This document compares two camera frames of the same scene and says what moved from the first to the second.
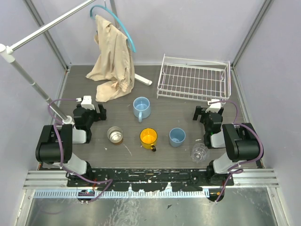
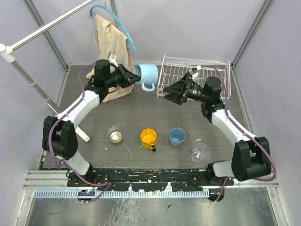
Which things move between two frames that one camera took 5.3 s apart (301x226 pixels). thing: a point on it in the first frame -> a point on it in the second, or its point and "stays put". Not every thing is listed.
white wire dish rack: x=194 y=79 stays put
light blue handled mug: x=141 y=107 -> x=149 y=75
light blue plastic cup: x=177 y=137 stays put
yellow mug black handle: x=148 y=138 stays put
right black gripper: x=199 y=111 -> x=178 y=96
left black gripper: x=94 y=114 -> x=122 y=76
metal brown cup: x=115 y=135 stays put
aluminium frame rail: x=39 y=183 stays put
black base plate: x=152 y=179 stays put
